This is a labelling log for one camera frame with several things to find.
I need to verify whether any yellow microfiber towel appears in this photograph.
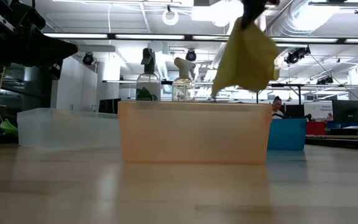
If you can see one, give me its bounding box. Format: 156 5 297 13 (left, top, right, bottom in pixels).
211 17 281 99

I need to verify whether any green microfiber towel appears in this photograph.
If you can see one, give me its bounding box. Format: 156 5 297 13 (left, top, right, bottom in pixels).
0 118 19 136

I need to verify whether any spray bottle white trigger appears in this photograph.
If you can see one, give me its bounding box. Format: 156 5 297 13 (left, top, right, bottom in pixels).
172 57 196 103

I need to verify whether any person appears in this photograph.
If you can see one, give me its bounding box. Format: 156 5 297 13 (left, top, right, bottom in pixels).
271 95 285 120

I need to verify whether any white sign board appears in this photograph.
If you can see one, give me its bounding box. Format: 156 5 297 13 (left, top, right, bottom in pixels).
303 101 334 122

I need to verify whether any spray bottle gray trigger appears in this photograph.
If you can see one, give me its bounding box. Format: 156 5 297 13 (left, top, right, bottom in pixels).
135 47 162 102

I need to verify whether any blue plastic basket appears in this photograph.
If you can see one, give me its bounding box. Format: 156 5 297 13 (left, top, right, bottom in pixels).
266 118 307 152

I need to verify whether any orange translucent plastic basket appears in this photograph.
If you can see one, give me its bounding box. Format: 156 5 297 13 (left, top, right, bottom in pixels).
117 100 273 165

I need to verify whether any red storage bin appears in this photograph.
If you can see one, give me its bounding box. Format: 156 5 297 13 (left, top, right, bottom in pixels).
305 121 326 136

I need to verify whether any black computer monitor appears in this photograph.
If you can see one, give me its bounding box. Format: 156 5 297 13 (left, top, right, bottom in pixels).
98 98 122 114
332 100 358 124

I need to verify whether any white cabinet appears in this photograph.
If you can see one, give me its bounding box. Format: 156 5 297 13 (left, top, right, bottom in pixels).
50 55 98 113

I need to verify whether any clear plastic basket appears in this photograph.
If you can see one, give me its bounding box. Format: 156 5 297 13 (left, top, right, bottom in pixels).
16 108 121 149

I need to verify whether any coiled white cable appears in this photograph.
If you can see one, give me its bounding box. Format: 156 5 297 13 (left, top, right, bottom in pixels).
162 7 180 27

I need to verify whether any black aluminium table frame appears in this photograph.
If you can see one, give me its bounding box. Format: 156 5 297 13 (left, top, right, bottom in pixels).
305 136 358 152

